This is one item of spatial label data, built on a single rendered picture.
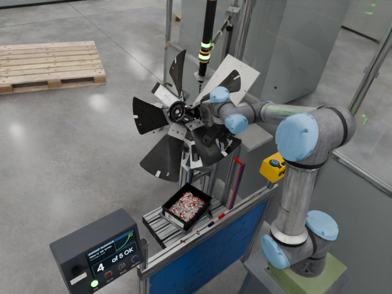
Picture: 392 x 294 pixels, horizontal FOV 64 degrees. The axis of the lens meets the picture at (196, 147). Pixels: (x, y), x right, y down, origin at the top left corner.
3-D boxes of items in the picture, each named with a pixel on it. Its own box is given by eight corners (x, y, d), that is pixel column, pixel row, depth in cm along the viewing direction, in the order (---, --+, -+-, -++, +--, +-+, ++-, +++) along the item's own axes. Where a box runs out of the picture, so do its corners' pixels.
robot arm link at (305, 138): (313, 263, 106) (353, 116, 79) (277, 280, 101) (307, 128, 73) (289, 239, 116) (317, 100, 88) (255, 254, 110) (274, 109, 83)
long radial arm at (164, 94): (199, 113, 189) (188, 107, 179) (191, 123, 190) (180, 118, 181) (171, 90, 205) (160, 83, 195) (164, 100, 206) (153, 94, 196)
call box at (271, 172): (277, 163, 178) (282, 149, 171) (291, 173, 173) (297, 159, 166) (258, 174, 170) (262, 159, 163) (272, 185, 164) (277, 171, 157)
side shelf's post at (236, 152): (223, 203, 276) (241, 128, 222) (226, 206, 274) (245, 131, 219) (219, 205, 274) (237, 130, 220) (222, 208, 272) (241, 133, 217)
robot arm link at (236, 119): (259, 115, 115) (244, 98, 122) (233, 122, 111) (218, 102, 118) (254, 131, 121) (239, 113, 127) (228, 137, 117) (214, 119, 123)
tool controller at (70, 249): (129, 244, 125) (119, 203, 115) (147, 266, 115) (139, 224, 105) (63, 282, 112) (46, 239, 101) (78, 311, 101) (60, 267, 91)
